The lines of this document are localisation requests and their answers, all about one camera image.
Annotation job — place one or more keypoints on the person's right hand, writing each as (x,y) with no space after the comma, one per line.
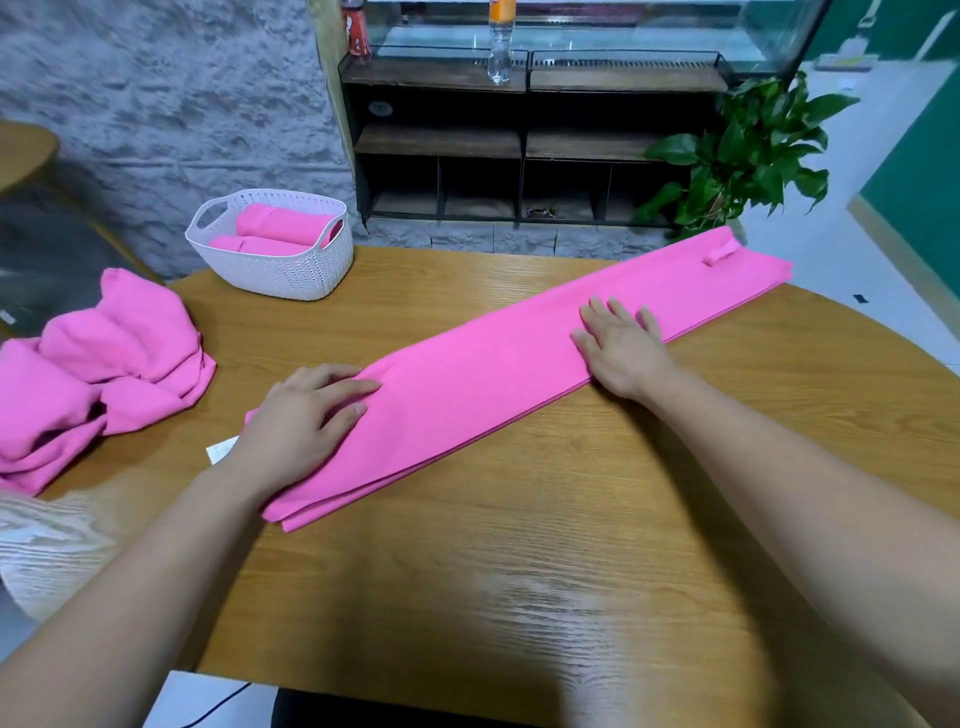
(623,353)

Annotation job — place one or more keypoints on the person's left hand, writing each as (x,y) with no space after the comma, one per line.
(300,428)

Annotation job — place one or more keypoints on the pink towel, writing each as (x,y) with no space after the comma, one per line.
(255,245)
(285,225)
(495,360)

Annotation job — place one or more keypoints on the white woven plastic basket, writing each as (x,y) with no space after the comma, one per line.
(278,270)

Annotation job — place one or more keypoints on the pile of pink cloths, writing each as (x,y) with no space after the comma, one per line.
(90,375)

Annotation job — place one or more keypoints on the person's left forearm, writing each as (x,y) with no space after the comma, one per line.
(120,615)

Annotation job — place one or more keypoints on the person's right forearm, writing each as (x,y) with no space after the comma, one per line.
(825,510)

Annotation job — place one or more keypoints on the green potted plant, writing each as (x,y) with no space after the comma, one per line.
(743,158)

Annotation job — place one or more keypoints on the dark wooden shelf cabinet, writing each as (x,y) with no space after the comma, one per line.
(450,150)

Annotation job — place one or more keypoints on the glass display case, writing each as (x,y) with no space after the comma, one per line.
(600,23)

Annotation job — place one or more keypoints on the clear bottle with orange label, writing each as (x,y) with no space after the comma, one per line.
(501,38)

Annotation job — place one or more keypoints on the white mop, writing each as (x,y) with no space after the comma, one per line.
(848,57)

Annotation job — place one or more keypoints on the small round wooden side table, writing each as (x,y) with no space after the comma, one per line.
(23,150)

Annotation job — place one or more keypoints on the red label cola bottle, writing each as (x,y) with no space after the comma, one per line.
(356,27)

